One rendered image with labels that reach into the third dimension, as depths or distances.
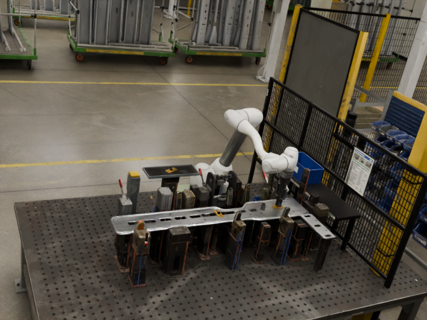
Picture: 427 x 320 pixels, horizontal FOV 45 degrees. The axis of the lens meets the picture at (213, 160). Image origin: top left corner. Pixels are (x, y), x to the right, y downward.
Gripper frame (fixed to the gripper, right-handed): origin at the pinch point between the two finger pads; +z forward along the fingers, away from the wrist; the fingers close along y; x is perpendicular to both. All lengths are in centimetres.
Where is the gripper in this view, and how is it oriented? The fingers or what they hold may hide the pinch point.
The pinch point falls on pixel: (279, 201)
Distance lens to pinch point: 361.2
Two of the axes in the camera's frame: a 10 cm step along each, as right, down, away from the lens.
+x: 9.0, -0.5, 4.4
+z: -1.6, 8.9, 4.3
